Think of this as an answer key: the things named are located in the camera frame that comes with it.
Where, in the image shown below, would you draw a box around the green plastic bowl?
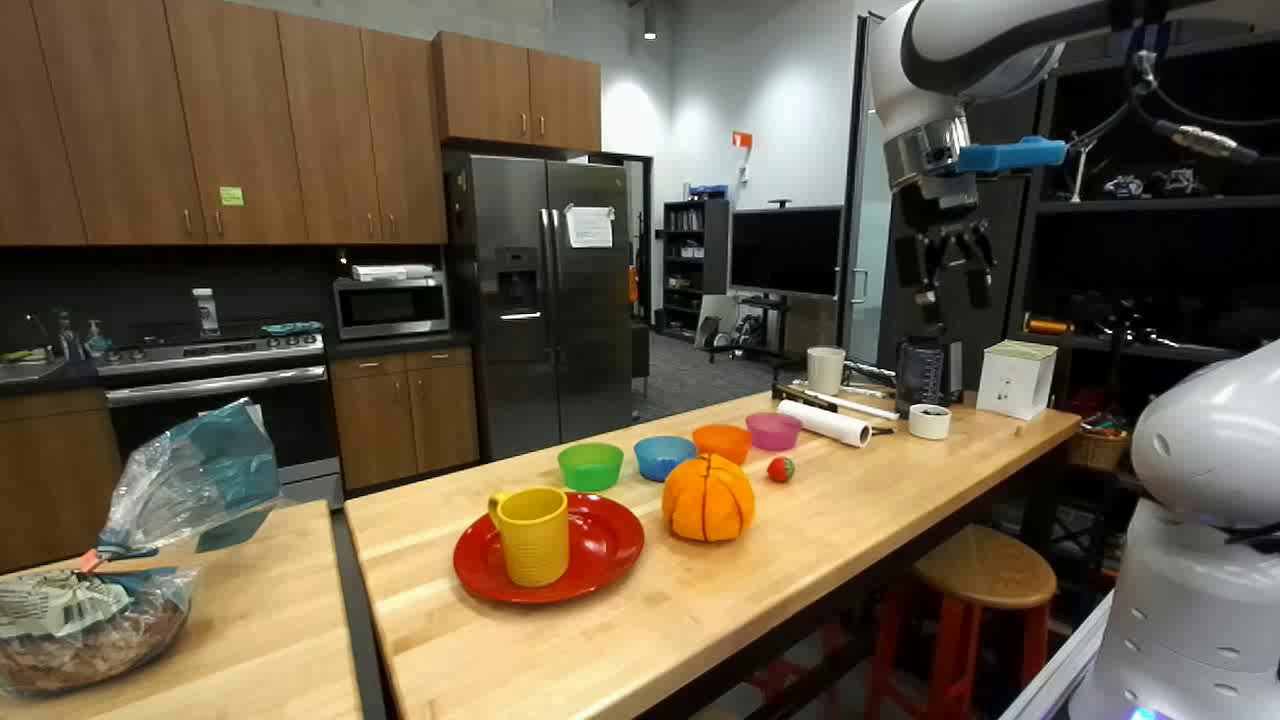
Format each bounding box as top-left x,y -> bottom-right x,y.
556,443 -> 622,493

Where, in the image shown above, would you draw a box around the purple plastic bowl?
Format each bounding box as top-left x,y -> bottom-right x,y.
749,412 -> 799,453

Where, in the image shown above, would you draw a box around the black television screen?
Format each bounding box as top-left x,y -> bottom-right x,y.
732,207 -> 840,295

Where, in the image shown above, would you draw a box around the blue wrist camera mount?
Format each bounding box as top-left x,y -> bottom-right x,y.
952,138 -> 1067,177

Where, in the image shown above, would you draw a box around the silver microwave oven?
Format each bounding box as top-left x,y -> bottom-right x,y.
330,263 -> 452,342

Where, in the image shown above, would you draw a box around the blue plastic bowl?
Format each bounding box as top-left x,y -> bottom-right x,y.
636,435 -> 695,479

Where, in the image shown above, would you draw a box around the white paper towel roll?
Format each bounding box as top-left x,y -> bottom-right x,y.
775,401 -> 873,450

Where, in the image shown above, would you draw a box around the small red green ball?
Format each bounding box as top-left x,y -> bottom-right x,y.
768,455 -> 797,484

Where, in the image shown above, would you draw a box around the plastic bag of food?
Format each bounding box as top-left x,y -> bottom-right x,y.
0,396 -> 283,697

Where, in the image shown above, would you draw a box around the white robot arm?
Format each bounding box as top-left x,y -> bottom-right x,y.
873,0 -> 1280,720

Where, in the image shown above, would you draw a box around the red wooden stool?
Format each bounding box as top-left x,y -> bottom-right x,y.
864,526 -> 1054,720

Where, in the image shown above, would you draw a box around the lower wooden cabinet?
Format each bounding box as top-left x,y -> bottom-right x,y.
326,343 -> 479,493

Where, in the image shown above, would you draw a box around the stainless steel refrigerator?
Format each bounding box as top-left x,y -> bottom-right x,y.
443,153 -> 633,455

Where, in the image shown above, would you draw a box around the white tape roll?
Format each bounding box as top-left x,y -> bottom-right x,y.
907,405 -> 952,442

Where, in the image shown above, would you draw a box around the white cup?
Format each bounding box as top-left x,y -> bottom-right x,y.
807,343 -> 845,393

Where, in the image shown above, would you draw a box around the orange toy pumpkin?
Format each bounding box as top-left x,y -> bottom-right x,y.
664,455 -> 754,545

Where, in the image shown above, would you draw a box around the upper wooden cabinets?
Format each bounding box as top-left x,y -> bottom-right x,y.
0,0 -> 601,250

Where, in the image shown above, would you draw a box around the dark glass jar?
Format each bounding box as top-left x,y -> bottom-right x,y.
895,337 -> 963,405

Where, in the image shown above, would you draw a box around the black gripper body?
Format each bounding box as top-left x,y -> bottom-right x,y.
893,188 -> 997,318

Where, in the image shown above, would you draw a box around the black shelving unit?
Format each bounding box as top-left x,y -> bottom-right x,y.
1017,46 -> 1280,425

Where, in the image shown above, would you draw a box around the stainless steel stove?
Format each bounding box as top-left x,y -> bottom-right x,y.
97,334 -> 337,464

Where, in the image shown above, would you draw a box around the white cardboard box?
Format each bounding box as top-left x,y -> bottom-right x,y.
974,342 -> 1054,420

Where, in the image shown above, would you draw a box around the yellow mug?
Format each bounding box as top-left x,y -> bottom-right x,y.
488,487 -> 569,589

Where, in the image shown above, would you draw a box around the red plate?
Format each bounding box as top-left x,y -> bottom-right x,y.
452,493 -> 643,607

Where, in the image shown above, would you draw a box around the orange plastic bowl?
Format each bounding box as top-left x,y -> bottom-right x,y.
690,425 -> 752,464

